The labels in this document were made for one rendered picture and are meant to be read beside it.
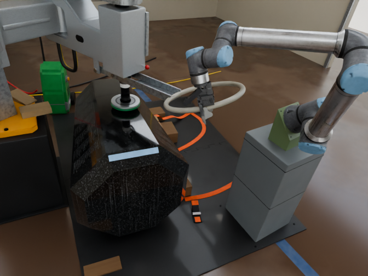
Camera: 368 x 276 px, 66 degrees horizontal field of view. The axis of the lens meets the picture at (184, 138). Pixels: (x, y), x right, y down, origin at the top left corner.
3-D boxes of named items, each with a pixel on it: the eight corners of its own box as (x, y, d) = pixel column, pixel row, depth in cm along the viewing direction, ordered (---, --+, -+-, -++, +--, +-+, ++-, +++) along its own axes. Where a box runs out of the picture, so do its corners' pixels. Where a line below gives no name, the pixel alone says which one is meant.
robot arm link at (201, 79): (189, 77, 136) (190, 73, 145) (191, 87, 138) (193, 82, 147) (207, 74, 135) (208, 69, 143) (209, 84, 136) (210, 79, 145)
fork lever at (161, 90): (92, 72, 206) (91, 65, 203) (111, 65, 219) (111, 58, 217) (165, 104, 176) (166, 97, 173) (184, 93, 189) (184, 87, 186)
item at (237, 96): (147, 113, 167) (146, 108, 166) (194, 86, 200) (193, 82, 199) (218, 115, 137) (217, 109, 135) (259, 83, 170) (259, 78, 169)
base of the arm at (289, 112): (297, 102, 194) (309, 97, 185) (307, 128, 193) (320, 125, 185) (279, 109, 184) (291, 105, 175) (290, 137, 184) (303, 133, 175)
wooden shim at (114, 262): (85, 281, 191) (85, 279, 190) (83, 267, 198) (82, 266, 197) (122, 269, 200) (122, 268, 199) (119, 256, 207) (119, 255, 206)
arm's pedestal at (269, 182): (257, 187, 278) (283, 114, 227) (297, 225, 245) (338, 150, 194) (216, 206, 255) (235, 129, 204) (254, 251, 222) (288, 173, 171)
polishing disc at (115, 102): (113, 93, 222) (113, 92, 221) (141, 96, 224) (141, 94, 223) (108, 108, 205) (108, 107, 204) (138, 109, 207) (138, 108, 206)
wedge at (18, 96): (7, 98, 221) (6, 93, 218) (18, 93, 228) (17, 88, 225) (26, 106, 215) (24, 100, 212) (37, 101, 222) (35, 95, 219)
